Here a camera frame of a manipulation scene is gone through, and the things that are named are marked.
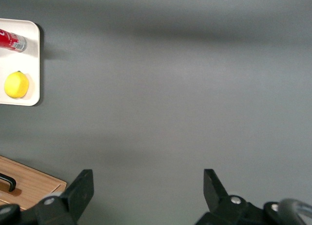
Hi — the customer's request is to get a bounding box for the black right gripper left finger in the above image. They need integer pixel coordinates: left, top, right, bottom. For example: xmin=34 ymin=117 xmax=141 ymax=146
xmin=0 ymin=169 xmax=95 ymax=225

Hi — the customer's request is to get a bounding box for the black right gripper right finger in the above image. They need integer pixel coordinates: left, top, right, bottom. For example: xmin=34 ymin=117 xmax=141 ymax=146
xmin=195 ymin=168 xmax=281 ymax=225

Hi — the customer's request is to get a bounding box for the cream plastic tray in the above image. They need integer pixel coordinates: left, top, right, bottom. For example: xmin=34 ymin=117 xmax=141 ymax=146
xmin=0 ymin=18 xmax=41 ymax=106

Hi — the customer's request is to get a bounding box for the wooden drawer front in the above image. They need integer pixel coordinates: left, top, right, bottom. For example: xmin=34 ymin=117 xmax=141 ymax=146
xmin=0 ymin=159 xmax=61 ymax=207

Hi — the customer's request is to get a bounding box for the yellow lemon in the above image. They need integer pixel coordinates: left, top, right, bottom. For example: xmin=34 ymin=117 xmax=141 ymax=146
xmin=4 ymin=70 xmax=30 ymax=99

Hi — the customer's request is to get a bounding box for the red soda can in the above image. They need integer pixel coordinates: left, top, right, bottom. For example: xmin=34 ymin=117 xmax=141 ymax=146
xmin=0 ymin=28 xmax=28 ymax=53

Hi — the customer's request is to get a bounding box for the black drawer handle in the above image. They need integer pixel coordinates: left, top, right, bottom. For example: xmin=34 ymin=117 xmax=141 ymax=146
xmin=0 ymin=172 xmax=17 ymax=193

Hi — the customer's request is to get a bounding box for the grey camera cable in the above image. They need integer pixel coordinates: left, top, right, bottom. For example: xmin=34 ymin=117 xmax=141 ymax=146
xmin=275 ymin=198 xmax=312 ymax=225

